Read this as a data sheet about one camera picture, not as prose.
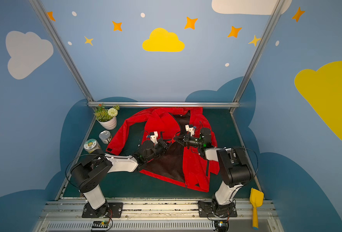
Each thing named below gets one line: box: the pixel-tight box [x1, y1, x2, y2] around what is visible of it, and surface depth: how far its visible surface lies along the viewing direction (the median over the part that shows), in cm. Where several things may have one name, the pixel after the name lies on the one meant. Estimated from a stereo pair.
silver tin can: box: [98, 130, 113, 145], surface depth 100 cm
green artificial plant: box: [94, 102, 121, 123], surface depth 100 cm
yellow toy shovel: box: [249, 187, 264, 231], surface depth 80 cm
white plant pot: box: [96, 116, 118, 131], surface depth 104 cm
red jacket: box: [106, 106, 220, 192], surface depth 91 cm
